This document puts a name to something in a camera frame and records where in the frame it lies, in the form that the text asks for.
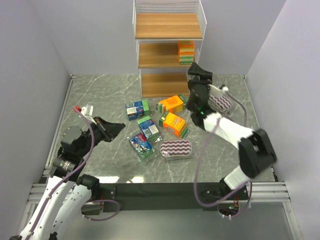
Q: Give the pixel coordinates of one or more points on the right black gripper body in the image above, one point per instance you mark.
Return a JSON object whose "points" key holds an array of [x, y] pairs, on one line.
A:
{"points": [[198, 80]]}

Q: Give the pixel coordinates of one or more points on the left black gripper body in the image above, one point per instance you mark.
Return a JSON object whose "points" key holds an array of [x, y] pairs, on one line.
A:
{"points": [[104, 130]]}

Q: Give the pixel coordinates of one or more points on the orange sponge pack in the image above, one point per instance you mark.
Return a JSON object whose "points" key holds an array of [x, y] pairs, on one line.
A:
{"points": [[174, 124], [186, 51], [173, 104]]}

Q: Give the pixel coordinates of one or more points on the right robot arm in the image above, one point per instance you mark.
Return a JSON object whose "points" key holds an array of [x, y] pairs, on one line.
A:
{"points": [[255, 150]]}

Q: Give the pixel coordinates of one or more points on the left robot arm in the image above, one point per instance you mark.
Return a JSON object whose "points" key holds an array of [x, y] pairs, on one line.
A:
{"points": [[67, 190]]}

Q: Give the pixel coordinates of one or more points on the middle wooden shelf board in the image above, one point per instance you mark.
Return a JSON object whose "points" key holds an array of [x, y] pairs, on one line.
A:
{"points": [[159, 55]]}

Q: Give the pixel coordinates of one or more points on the top wooden shelf board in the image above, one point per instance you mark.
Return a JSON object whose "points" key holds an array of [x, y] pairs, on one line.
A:
{"points": [[167, 26]]}

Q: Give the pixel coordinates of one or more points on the purple wavy sponge pack right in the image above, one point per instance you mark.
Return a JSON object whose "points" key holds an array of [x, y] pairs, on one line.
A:
{"points": [[220, 103]]}

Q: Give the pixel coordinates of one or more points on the purple wavy sponge pack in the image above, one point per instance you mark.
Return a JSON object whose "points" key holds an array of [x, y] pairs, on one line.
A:
{"points": [[176, 149], [220, 103]]}

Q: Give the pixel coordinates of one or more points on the blue green sponge pack upper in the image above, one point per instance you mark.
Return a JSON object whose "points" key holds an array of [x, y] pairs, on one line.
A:
{"points": [[137, 109]]}

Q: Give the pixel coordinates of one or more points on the blue green sponge pack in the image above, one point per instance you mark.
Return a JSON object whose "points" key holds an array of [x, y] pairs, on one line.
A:
{"points": [[137, 109], [148, 129], [141, 146]]}

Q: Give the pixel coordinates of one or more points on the blue green sponge pack lower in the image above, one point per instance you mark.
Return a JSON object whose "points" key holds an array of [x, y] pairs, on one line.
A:
{"points": [[141, 146]]}

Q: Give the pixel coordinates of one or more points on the blue green sponge pack middle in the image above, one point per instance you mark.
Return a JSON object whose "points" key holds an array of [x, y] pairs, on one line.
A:
{"points": [[148, 129]]}

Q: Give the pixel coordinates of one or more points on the purple wavy sponge pack centre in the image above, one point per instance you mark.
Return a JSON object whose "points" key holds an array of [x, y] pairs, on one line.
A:
{"points": [[176, 149]]}

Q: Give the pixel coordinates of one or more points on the black base beam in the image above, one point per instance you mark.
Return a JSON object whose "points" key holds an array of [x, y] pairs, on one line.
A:
{"points": [[166, 196]]}

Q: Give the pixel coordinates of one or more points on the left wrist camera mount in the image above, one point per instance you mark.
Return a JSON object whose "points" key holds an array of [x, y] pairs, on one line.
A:
{"points": [[86, 111]]}

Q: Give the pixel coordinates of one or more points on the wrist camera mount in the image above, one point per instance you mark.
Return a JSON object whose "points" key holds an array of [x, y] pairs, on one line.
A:
{"points": [[217, 91], [86, 111]]}

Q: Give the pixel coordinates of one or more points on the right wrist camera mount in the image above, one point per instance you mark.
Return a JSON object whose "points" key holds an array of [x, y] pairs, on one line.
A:
{"points": [[217, 91]]}

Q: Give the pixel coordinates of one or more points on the white wire shelf rack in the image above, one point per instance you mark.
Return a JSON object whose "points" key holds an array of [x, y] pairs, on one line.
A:
{"points": [[169, 6]]}

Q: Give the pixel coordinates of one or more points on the left aluminium rail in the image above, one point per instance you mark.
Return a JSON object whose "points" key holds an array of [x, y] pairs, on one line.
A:
{"points": [[59, 124]]}

